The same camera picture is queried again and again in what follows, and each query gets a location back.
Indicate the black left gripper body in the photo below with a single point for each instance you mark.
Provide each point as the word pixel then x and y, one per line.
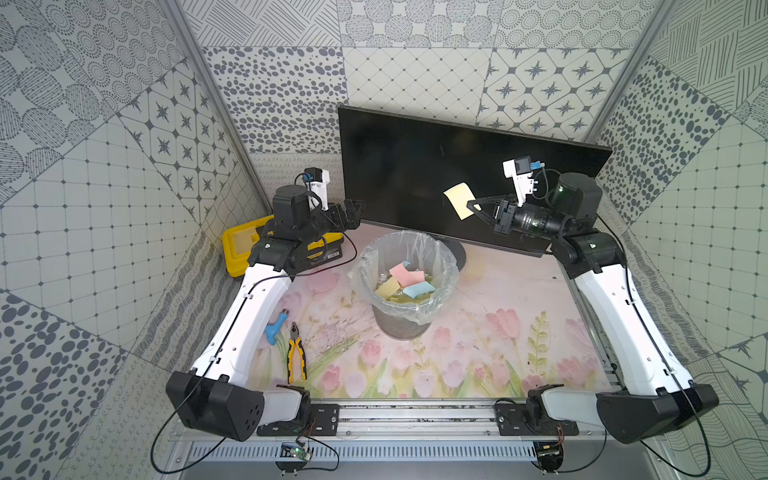
pixel 342 216

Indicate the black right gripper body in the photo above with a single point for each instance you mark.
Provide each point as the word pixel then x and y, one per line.
pixel 530 219

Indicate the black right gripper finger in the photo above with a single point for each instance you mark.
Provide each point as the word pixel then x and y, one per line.
pixel 488 219
pixel 492 201

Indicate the yellow sticky note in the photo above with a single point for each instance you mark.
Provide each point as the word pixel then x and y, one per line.
pixel 459 196

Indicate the pink sticky note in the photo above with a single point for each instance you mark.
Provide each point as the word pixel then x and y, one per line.
pixel 399 273
pixel 413 278

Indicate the light blue sticky note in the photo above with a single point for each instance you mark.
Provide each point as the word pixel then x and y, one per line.
pixel 418 290

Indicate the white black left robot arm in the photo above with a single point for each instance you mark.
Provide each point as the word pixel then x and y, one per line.
pixel 212 395

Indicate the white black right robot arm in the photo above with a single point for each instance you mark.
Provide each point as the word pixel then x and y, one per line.
pixel 659 394

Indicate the grey round monitor stand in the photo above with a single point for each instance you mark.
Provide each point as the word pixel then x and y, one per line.
pixel 458 251

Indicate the black computer monitor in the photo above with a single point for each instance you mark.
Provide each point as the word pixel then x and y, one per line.
pixel 401 166

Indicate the grey bin with plastic liner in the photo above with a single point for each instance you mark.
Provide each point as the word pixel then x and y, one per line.
pixel 397 315

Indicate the floral pink table mat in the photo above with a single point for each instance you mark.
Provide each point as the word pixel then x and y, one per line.
pixel 510 326

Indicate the yellow black toolbox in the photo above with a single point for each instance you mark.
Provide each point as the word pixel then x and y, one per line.
pixel 255 243

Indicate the yellow black pliers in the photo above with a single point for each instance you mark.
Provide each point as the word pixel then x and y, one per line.
pixel 296 357

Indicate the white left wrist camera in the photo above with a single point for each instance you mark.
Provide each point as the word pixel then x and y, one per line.
pixel 316 181

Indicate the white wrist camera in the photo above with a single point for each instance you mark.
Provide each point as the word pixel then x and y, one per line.
pixel 522 172
pixel 316 181

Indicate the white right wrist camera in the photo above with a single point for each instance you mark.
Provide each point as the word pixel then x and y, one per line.
pixel 522 172

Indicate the blue handled tool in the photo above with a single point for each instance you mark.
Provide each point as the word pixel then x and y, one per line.
pixel 272 330

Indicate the aluminium mounting rail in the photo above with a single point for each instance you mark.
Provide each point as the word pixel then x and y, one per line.
pixel 428 420

